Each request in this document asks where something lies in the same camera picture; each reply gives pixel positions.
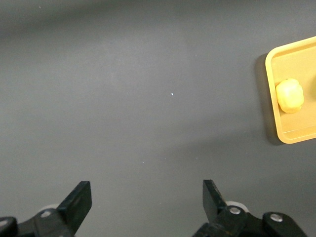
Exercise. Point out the yellow plastic tray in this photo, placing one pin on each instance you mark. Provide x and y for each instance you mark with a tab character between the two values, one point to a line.
291	61

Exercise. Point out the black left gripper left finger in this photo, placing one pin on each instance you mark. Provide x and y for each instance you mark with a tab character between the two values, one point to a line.
71	209

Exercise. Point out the yellow potato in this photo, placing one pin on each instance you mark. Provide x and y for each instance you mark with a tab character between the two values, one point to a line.
289	96

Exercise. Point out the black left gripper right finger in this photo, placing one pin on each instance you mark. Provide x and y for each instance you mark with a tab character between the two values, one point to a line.
217	214

